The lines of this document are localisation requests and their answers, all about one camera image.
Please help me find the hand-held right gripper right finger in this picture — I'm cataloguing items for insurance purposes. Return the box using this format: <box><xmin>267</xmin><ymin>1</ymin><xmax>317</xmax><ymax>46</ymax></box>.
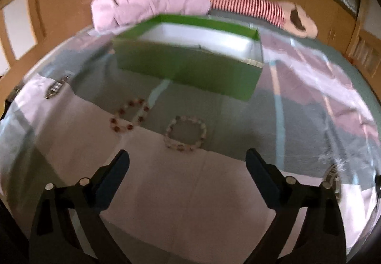
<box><xmin>246</xmin><ymin>148</ymin><xmax>347</xmax><ymax>264</ymax></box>

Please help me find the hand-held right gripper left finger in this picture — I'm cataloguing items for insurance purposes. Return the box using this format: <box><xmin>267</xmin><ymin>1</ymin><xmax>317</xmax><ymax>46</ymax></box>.
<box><xmin>30</xmin><ymin>149</ymin><xmax>131</xmax><ymax>264</ymax></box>

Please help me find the dark red beaded bracelet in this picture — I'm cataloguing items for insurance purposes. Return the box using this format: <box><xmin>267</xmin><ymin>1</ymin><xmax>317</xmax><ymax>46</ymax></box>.
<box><xmin>109</xmin><ymin>98</ymin><xmax>150</xmax><ymax>133</ymax></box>

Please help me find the pale beaded bracelet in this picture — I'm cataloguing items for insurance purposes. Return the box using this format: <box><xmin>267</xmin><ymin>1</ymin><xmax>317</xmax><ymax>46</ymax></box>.
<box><xmin>163</xmin><ymin>115</ymin><xmax>208</xmax><ymax>152</ymax></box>

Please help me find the green cardboard box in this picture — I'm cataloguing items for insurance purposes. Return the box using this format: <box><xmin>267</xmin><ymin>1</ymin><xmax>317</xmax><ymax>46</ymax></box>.
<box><xmin>111</xmin><ymin>13</ymin><xmax>265</xmax><ymax>101</ymax></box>

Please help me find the striped bed sheet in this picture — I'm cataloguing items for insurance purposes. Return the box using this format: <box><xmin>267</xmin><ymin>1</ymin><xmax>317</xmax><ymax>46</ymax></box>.
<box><xmin>0</xmin><ymin>23</ymin><xmax>381</xmax><ymax>264</ymax></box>

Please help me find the wooden footboard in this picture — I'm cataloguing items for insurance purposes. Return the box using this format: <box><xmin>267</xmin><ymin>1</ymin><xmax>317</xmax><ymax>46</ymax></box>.
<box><xmin>347</xmin><ymin>29</ymin><xmax>381</xmax><ymax>80</ymax></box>

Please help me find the striped long plush doll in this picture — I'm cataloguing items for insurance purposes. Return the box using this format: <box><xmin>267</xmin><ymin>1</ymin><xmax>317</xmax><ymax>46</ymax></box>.
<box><xmin>196</xmin><ymin>0</ymin><xmax>318</xmax><ymax>39</ymax></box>

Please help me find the pink quilt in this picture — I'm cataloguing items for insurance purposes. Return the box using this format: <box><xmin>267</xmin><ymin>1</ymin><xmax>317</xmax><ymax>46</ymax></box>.
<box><xmin>91</xmin><ymin>0</ymin><xmax>211</xmax><ymax>32</ymax></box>

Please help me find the wooden headboard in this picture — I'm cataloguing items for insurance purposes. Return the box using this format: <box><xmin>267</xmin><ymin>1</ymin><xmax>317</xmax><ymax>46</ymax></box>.
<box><xmin>0</xmin><ymin>0</ymin><xmax>110</xmax><ymax>104</ymax></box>

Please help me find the silver metal bracelet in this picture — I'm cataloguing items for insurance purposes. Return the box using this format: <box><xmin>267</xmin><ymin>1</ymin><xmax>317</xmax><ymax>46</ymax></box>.
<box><xmin>324</xmin><ymin>164</ymin><xmax>343</xmax><ymax>203</ymax></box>

